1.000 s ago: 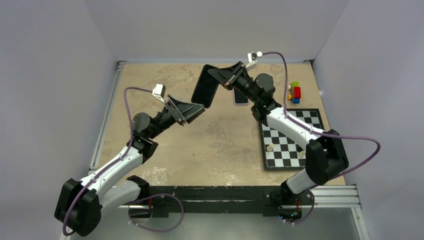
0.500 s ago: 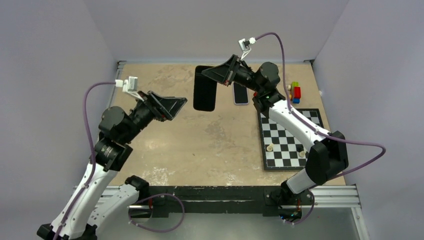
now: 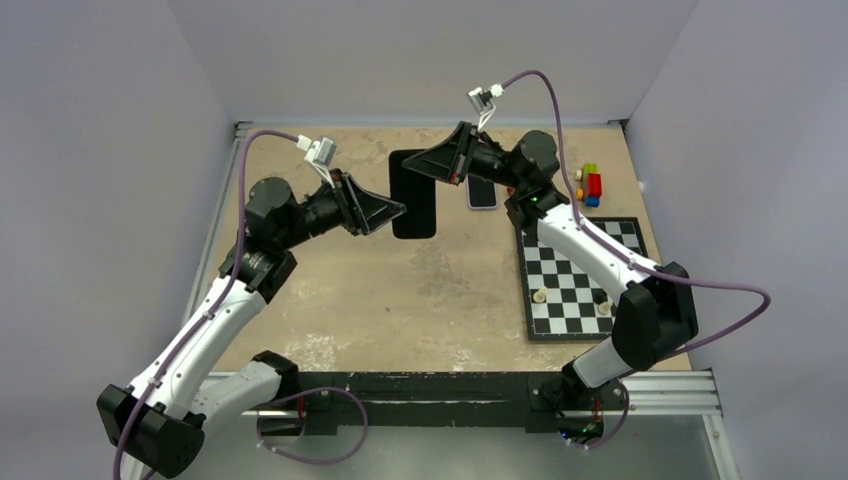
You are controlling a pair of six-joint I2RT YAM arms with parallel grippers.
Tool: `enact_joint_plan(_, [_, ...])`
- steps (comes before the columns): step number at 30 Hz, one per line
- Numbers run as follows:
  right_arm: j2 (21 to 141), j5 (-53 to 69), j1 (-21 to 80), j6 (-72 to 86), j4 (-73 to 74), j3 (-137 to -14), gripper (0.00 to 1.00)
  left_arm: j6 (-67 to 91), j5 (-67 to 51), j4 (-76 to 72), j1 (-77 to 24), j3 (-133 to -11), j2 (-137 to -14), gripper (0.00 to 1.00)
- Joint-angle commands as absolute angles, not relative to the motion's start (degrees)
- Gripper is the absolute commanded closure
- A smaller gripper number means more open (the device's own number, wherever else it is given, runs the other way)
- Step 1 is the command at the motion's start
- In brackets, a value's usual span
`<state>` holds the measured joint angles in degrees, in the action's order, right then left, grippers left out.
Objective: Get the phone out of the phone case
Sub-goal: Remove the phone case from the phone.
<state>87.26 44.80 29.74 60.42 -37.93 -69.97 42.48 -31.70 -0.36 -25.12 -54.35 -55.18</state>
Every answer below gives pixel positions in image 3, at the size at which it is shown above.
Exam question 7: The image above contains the colourful toy brick car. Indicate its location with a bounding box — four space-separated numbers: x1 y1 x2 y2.
574 163 603 208

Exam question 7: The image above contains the black white chessboard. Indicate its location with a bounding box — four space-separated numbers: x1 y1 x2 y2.
514 230 615 343

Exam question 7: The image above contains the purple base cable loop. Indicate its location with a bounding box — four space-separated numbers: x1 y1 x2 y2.
256 386 369 466

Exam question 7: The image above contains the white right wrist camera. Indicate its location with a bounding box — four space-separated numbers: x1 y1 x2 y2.
467 83 504 132

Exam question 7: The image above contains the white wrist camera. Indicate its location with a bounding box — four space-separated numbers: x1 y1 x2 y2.
467 83 504 132
296 135 337 184

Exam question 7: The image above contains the phone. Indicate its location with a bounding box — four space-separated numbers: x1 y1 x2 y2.
466 176 498 211

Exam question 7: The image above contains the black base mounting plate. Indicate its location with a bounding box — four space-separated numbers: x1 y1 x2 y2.
264 372 625 435

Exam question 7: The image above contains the white chess piece left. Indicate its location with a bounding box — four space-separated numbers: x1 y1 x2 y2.
532 286 548 303

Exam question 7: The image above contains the black chess piece middle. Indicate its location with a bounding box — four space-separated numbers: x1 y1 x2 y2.
592 290 608 305

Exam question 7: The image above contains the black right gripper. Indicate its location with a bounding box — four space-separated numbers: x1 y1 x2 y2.
402 122 526 192

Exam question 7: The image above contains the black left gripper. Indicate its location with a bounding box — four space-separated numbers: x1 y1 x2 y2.
278 167 405 250

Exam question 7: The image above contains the black phone case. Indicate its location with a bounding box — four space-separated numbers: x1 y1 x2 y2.
388 150 437 240

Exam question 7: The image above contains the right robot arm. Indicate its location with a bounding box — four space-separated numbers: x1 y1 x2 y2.
402 122 698 407

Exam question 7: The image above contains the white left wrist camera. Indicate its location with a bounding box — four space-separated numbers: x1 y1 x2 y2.
296 135 337 184

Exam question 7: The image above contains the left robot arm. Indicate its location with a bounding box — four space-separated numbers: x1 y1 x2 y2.
96 169 405 479

